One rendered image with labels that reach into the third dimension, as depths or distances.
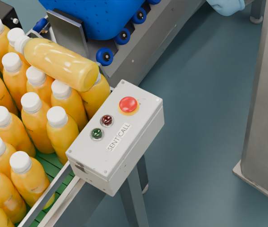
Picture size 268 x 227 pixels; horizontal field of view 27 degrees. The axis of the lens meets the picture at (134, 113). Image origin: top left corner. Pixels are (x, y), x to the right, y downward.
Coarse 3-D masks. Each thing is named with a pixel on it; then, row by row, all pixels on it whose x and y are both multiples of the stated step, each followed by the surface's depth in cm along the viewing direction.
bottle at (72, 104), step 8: (72, 88) 122; (56, 96) 120; (72, 96) 121; (56, 104) 121; (64, 104) 120; (72, 104) 121; (80, 104) 123; (72, 112) 122; (80, 112) 125; (80, 120) 127; (80, 128) 129
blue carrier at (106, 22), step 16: (48, 0) 138; (64, 0) 133; (80, 0) 129; (96, 0) 125; (112, 0) 122; (128, 0) 126; (144, 0) 135; (80, 16) 135; (96, 16) 130; (112, 16) 126; (128, 16) 130; (96, 32) 137; (112, 32) 132
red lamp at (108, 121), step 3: (102, 117) 111; (105, 117) 111; (108, 117) 111; (111, 117) 111; (102, 120) 111; (105, 120) 110; (108, 120) 110; (111, 120) 111; (105, 123) 110; (108, 123) 110
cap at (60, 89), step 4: (56, 80) 119; (52, 84) 119; (56, 84) 119; (60, 84) 119; (64, 84) 119; (52, 88) 118; (56, 88) 118; (60, 88) 118; (64, 88) 118; (68, 88) 118; (56, 92) 118; (60, 92) 118; (64, 92) 118; (68, 92) 119; (60, 96) 119; (64, 96) 119
